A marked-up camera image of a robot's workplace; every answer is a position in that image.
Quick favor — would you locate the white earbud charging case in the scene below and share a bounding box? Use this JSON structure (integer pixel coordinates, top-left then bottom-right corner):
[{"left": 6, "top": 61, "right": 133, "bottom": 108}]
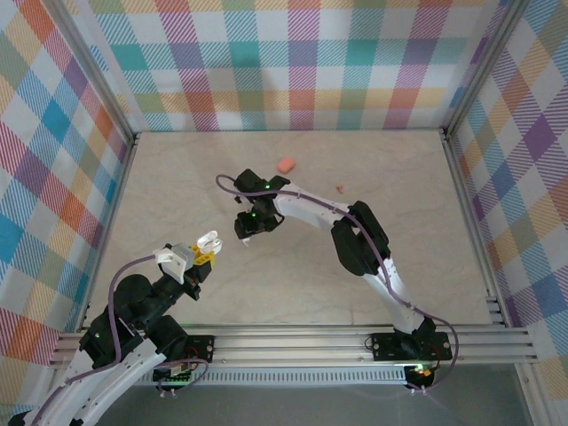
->
[{"left": 196, "top": 229, "right": 225, "bottom": 252}]

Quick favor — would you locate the small circuit board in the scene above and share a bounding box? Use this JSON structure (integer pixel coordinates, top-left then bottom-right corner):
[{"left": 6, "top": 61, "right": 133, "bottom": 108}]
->
[
  {"left": 404, "top": 363, "right": 435, "bottom": 383},
  {"left": 153, "top": 362, "right": 199, "bottom": 386}
]

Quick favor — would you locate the plaid backdrop cloth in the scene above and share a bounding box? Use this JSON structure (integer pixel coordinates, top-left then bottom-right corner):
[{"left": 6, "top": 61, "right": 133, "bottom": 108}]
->
[
  {"left": 57, "top": 0, "right": 520, "bottom": 133},
  {"left": 447, "top": 0, "right": 568, "bottom": 426},
  {"left": 0, "top": 0, "right": 130, "bottom": 421}
]

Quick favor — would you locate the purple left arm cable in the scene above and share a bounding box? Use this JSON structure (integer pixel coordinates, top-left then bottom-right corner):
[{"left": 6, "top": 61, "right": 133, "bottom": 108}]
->
[{"left": 26, "top": 253, "right": 161, "bottom": 426}]

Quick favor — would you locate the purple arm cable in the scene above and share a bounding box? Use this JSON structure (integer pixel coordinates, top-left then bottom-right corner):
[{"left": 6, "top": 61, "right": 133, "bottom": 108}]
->
[
  {"left": 26, "top": 253, "right": 161, "bottom": 426},
  {"left": 215, "top": 174, "right": 461, "bottom": 394}
]

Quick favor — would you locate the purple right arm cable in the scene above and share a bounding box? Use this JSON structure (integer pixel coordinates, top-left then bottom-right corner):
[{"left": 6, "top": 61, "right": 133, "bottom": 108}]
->
[{"left": 215, "top": 174, "right": 461, "bottom": 394}]

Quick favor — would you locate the aluminium side rail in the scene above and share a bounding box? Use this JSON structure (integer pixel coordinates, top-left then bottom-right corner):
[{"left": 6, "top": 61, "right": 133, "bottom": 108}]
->
[
  {"left": 75, "top": 132, "right": 139, "bottom": 332},
  {"left": 441, "top": 130, "right": 509, "bottom": 327}
]

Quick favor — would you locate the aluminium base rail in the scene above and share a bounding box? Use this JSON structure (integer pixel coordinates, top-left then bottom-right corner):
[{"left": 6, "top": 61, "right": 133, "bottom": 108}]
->
[{"left": 49, "top": 326, "right": 536, "bottom": 367}]

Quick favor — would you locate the grey slotted cable duct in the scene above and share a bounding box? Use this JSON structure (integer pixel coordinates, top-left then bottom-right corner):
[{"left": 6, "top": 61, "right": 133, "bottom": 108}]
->
[{"left": 132, "top": 366, "right": 409, "bottom": 386}]

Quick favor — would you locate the aluminium frame post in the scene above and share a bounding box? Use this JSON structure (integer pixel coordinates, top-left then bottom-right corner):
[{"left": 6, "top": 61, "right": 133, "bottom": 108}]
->
[
  {"left": 43, "top": 0, "right": 138, "bottom": 144},
  {"left": 441, "top": 0, "right": 532, "bottom": 141}
]

